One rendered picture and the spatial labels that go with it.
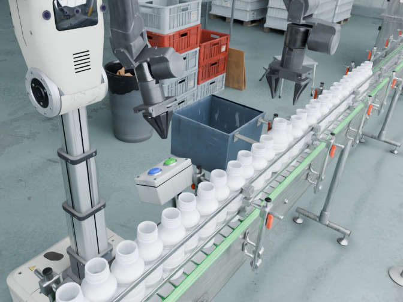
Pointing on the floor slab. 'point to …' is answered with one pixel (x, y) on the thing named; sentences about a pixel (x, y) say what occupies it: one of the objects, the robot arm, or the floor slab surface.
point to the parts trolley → (230, 20)
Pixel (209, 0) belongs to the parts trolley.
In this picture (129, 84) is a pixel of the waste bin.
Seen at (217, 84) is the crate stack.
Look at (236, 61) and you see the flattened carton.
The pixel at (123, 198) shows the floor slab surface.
